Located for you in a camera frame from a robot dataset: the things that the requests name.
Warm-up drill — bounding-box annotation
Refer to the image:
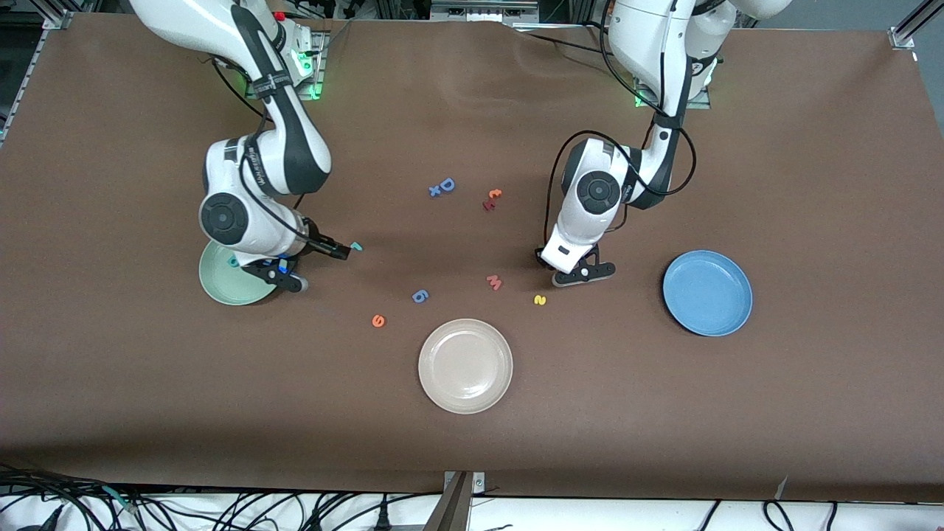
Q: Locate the beige plate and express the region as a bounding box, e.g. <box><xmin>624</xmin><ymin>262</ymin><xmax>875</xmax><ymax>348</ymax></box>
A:
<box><xmin>417</xmin><ymin>318</ymin><xmax>514</xmax><ymax>415</ymax></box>

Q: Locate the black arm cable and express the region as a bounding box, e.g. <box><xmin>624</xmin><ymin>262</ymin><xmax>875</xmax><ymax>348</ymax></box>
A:
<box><xmin>210</xmin><ymin>59</ymin><xmax>310</xmax><ymax>244</ymax></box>
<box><xmin>543</xmin><ymin>0</ymin><xmax>698</xmax><ymax>251</ymax></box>

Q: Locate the tangled black cable bundle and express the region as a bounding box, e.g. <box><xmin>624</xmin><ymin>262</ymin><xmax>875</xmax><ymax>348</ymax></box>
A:
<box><xmin>0</xmin><ymin>461</ymin><xmax>443</xmax><ymax>531</ymax></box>

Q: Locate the black cable on table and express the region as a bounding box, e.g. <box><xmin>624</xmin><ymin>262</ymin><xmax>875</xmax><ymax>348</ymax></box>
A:
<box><xmin>525</xmin><ymin>32</ymin><xmax>620</xmax><ymax>54</ymax></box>

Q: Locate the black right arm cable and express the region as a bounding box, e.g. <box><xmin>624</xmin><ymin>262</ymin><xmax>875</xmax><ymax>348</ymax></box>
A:
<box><xmin>210</xmin><ymin>59</ymin><xmax>310</xmax><ymax>244</ymax></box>

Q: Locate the light green plate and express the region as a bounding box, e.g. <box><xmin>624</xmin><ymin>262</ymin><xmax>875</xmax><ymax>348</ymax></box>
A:
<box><xmin>199</xmin><ymin>242</ymin><xmax>281</xmax><ymax>306</ymax></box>

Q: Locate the grey metal equipment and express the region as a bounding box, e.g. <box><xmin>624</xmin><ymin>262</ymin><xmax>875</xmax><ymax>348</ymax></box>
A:
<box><xmin>430</xmin><ymin>0</ymin><xmax>541</xmax><ymax>23</ymax></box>

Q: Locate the blue plate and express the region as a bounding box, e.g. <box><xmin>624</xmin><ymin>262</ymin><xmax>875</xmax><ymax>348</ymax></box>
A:
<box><xmin>662</xmin><ymin>250</ymin><xmax>754</xmax><ymax>338</ymax></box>

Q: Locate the teal tipped cable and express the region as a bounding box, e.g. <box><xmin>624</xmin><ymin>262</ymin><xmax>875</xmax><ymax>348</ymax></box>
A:
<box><xmin>102</xmin><ymin>485</ymin><xmax>139</xmax><ymax>514</ymax></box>

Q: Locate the brown table cover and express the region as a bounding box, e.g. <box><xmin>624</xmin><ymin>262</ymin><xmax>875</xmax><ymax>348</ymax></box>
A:
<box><xmin>0</xmin><ymin>13</ymin><xmax>944</xmax><ymax>502</ymax></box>

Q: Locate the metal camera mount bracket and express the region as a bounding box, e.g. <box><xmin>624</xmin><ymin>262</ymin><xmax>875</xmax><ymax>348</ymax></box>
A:
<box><xmin>424</xmin><ymin>471</ymin><xmax>486</xmax><ymax>531</ymax></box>

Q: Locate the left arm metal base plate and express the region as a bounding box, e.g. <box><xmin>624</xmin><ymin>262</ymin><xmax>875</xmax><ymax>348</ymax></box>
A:
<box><xmin>636</xmin><ymin>88</ymin><xmax>712</xmax><ymax>110</ymax></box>

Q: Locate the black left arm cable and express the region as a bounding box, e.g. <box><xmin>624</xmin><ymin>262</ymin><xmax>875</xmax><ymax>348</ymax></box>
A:
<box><xmin>543</xmin><ymin>0</ymin><xmax>698</xmax><ymax>251</ymax></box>

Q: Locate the aluminium frame profile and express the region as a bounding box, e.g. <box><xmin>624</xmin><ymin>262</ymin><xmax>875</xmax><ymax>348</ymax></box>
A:
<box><xmin>0</xmin><ymin>0</ymin><xmax>74</xmax><ymax>145</ymax></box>
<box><xmin>889</xmin><ymin>0</ymin><xmax>944</xmax><ymax>51</ymax></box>

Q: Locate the black looped cable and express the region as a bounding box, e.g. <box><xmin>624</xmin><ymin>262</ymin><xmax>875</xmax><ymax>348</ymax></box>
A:
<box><xmin>763</xmin><ymin>500</ymin><xmax>796</xmax><ymax>531</ymax></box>

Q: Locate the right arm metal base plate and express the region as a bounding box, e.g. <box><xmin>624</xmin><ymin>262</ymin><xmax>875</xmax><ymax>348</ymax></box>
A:
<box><xmin>247</xmin><ymin>29</ymin><xmax>329</xmax><ymax>100</ymax></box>

